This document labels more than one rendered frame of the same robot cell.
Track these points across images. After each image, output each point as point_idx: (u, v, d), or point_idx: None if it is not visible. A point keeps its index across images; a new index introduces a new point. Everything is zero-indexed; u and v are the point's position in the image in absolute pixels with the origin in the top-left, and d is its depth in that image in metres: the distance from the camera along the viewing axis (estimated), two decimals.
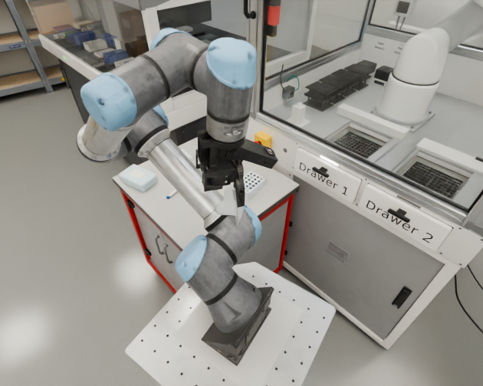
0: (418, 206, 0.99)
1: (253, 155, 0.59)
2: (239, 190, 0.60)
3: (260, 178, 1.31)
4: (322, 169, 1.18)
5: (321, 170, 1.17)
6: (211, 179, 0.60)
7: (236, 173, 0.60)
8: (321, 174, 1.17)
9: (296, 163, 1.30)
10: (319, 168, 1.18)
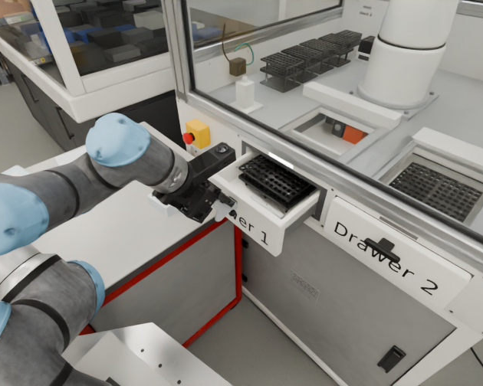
0: (415, 236, 0.60)
1: (211, 170, 0.56)
2: (226, 202, 0.62)
3: None
4: None
5: None
6: (198, 212, 0.60)
7: (211, 191, 0.59)
8: None
9: None
10: None
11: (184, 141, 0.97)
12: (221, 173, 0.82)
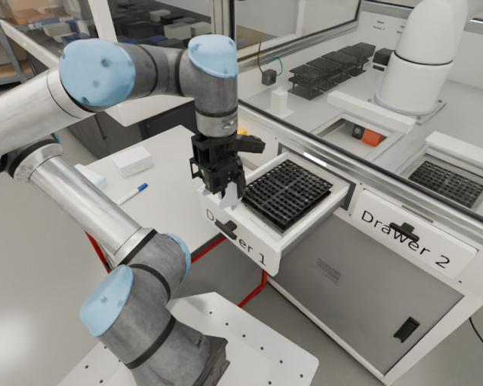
0: (431, 220, 0.74)
1: (247, 144, 0.60)
2: (242, 186, 0.63)
3: None
4: (228, 225, 0.77)
5: (227, 227, 0.76)
6: (217, 180, 0.59)
7: (236, 166, 0.61)
8: (226, 233, 0.76)
9: (202, 209, 0.89)
10: (224, 224, 0.77)
11: None
12: None
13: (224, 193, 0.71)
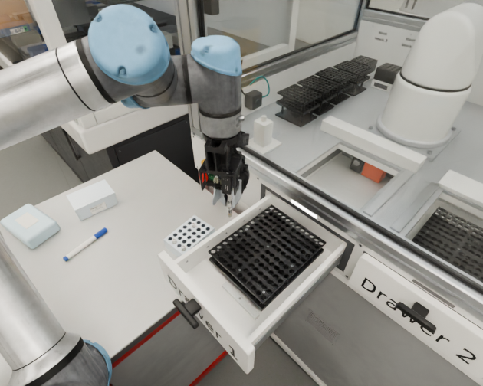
0: (451, 304, 0.57)
1: (243, 138, 0.62)
2: (248, 179, 0.65)
3: (227, 206, 0.71)
4: (189, 306, 0.60)
5: (188, 309, 0.59)
6: (233, 180, 0.59)
7: (241, 161, 0.62)
8: (186, 319, 0.59)
9: (164, 273, 0.72)
10: (184, 305, 0.60)
11: (200, 179, 0.95)
12: (188, 257, 0.71)
13: (226, 196, 0.70)
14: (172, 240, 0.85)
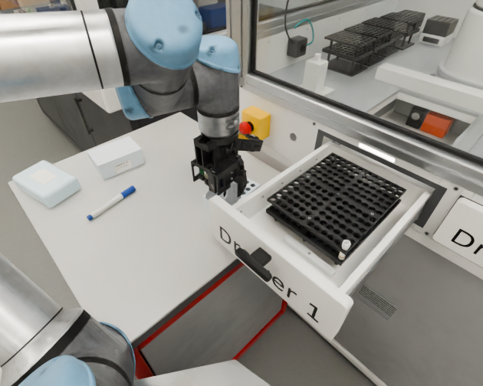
0: None
1: (247, 143, 0.61)
2: (244, 185, 0.63)
3: (346, 248, 0.50)
4: (257, 256, 0.48)
5: (256, 260, 0.47)
6: (221, 181, 0.59)
7: (238, 165, 0.61)
8: (255, 271, 0.47)
9: (213, 226, 0.60)
10: (251, 255, 0.48)
11: (241, 132, 0.83)
12: (242, 207, 0.59)
13: None
14: None
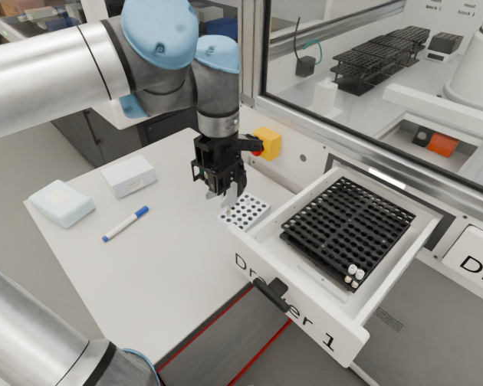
0: None
1: (247, 143, 0.61)
2: (243, 185, 0.63)
3: (360, 278, 0.51)
4: (275, 286, 0.49)
5: (274, 290, 0.49)
6: (221, 181, 0.59)
7: (238, 165, 0.61)
8: (273, 302, 0.48)
9: (228, 252, 0.61)
10: (268, 286, 0.50)
11: (251, 152, 0.84)
12: (257, 233, 0.61)
13: None
14: None
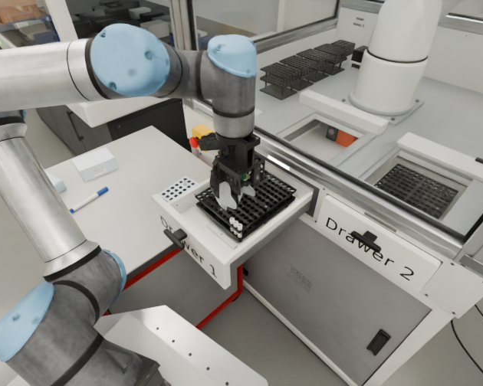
0: (394, 229, 0.69)
1: None
2: None
3: (239, 229, 0.73)
4: (177, 233, 0.71)
5: (175, 236, 0.71)
6: None
7: None
8: (174, 243, 0.70)
9: (157, 216, 0.83)
10: (172, 233, 0.72)
11: (190, 145, 1.06)
12: (177, 201, 0.83)
13: None
14: (231, 221, 0.75)
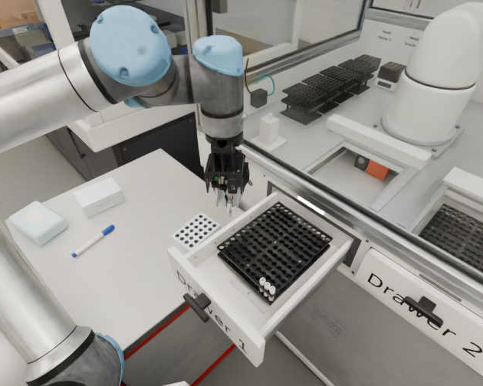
0: (458, 298, 0.58)
1: None
2: (249, 177, 0.65)
3: (272, 293, 0.63)
4: (200, 301, 0.61)
5: (198, 304, 0.60)
6: (238, 179, 0.59)
7: (242, 160, 0.62)
8: (196, 313, 0.59)
9: (172, 269, 0.72)
10: (195, 299, 0.61)
11: None
12: (196, 253, 0.72)
13: (226, 197, 0.70)
14: (262, 282, 0.64)
